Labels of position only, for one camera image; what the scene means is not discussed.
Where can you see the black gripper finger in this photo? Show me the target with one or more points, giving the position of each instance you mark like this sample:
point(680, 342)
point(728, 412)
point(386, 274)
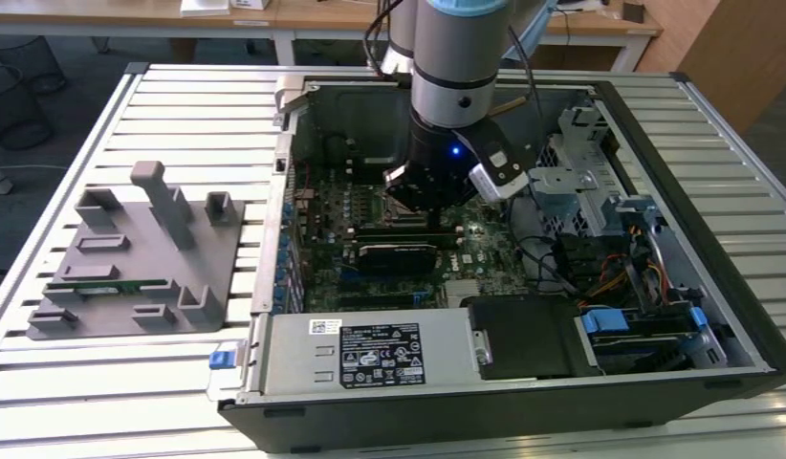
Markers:
point(457, 193)
point(409, 189)

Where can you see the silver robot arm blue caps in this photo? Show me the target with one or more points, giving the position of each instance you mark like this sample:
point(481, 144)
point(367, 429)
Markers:
point(454, 57)

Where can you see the CPU socket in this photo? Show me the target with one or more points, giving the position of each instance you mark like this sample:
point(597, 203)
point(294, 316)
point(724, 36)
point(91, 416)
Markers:
point(406, 221)

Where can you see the black RAM slot bank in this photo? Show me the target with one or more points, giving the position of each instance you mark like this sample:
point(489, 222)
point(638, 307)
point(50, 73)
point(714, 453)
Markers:
point(367, 165)
point(399, 236)

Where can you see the green motherboard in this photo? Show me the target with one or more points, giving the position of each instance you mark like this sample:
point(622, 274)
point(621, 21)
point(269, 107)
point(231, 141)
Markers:
point(489, 239)

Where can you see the black graphics card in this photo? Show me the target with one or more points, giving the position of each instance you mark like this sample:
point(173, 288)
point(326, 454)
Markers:
point(397, 260)

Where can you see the silver metal drive cage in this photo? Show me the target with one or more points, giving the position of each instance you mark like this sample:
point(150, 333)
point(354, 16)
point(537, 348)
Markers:
point(562, 191)

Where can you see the silver finned heatsink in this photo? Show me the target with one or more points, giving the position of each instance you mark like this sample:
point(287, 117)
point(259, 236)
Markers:
point(462, 291)

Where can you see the blue disk carrier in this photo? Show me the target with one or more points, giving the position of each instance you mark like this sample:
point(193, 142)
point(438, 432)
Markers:
point(606, 321)

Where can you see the grey power supply unit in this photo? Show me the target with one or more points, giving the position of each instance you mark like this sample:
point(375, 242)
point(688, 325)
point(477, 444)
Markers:
point(291, 354)

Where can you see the white box with print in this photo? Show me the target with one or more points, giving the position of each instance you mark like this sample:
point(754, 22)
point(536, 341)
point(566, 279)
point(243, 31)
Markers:
point(250, 4)

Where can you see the grey plastic parts rack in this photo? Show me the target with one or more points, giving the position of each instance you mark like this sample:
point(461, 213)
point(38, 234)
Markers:
point(145, 268)

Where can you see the blue case latch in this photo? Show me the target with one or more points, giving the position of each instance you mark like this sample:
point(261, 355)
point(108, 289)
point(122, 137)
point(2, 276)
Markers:
point(222, 360)

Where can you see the white cardboard box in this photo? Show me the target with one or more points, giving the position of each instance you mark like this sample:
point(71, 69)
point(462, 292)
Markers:
point(205, 8)

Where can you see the black PC case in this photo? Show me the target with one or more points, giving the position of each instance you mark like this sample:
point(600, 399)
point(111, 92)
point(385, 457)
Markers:
point(431, 421)

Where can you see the green RAM stick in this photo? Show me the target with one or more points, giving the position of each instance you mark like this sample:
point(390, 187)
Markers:
point(131, 285)

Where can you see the wooden cabinet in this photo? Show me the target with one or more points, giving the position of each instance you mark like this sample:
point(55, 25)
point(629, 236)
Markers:
point(744, 62)

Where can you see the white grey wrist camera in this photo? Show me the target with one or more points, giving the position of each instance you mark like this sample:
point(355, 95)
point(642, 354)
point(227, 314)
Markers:
point(502, 177)

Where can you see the wooden desk white frame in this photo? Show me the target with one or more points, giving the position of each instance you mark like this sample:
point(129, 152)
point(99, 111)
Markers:
point(610, 26)
point(113, 19)

